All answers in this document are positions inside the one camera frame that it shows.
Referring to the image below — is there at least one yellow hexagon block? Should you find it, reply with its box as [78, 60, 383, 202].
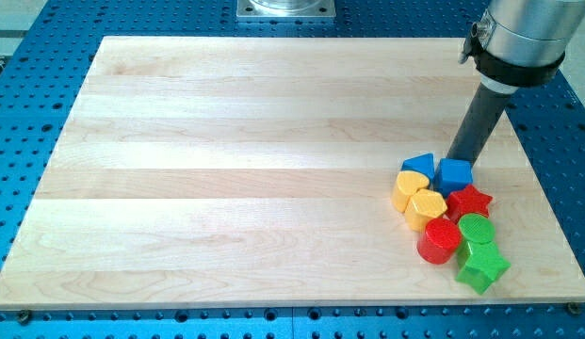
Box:
[404, 189, 447, 233]

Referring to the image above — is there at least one light wooden board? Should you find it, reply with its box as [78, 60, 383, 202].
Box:
[0, 36, 585, 310]

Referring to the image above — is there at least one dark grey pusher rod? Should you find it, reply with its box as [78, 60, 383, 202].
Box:
[447, 83, 512, 166]

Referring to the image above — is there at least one blue cube block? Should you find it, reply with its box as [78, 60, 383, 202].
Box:
[433, 158, 473, 198]

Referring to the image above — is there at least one green cylinder block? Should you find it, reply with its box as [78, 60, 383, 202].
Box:
[458, 213, 496, 244]

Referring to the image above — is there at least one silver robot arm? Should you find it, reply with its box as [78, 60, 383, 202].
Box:
[459, 0, 585, 94]

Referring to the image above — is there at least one red star block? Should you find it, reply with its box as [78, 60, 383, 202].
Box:
[446, 184, 493, 223]

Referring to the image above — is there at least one green star block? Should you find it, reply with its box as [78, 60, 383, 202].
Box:
[455, 241, 511, 295]

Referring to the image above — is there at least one blue triangle block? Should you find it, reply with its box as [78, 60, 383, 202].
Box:
[401, 153, 435, 181]

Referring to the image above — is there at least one red cylinder block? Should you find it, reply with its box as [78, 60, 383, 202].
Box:
[416, 218, 463, 265]

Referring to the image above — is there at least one yellow heart block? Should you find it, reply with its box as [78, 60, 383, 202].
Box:
[391, 170, 430, 213]

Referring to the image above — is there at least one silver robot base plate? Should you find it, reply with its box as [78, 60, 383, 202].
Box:
[236, 0, 336, 20]

